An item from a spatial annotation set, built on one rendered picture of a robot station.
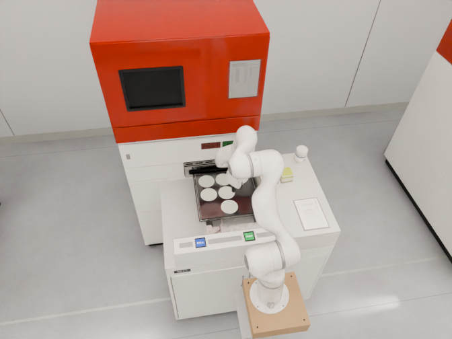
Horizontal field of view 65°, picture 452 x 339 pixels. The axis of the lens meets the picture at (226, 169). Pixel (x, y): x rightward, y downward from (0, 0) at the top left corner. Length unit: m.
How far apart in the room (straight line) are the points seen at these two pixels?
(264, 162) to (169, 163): 0.94
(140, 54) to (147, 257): 1.76
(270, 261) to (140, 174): 1.14
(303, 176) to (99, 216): 1.86
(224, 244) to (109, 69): 1.02
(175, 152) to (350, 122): 2.63
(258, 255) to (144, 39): 1.05
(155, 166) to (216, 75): 0.75
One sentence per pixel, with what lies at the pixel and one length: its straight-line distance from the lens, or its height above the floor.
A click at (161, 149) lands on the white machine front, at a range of 2.14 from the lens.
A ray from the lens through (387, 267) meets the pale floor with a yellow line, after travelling 3.21.
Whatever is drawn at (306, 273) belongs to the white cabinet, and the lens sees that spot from 2.37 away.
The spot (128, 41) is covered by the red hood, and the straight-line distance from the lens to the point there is 1.70.
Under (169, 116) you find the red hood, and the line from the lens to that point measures 1.92.
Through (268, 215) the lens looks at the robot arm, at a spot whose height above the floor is 1.42.
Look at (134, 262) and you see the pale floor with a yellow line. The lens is 2.99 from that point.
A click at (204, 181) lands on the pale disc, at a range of 2.21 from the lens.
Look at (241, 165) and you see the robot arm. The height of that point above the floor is 1.57.
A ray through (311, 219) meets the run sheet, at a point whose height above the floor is 0.97.
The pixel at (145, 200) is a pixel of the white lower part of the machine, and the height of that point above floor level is 0.64.
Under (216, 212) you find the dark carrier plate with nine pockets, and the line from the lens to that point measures 2.07.
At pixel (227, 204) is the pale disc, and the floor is 0.90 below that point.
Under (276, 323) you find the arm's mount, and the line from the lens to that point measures 1.80.
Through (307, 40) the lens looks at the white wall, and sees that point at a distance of 3.69.
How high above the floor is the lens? 2.57
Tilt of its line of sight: 47 degrees down
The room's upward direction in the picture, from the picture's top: 2 degrees clockwise
